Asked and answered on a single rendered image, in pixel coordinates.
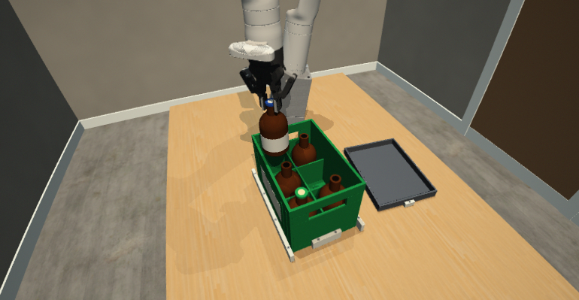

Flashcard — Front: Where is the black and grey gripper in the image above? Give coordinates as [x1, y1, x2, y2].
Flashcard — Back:
[239, 47, 297, 113]

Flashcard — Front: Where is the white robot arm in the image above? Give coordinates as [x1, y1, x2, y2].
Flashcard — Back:
[229, 0, 320, 75]

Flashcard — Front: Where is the green plastic crate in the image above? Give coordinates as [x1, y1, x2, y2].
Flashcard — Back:
[253, 124, 366, 252]

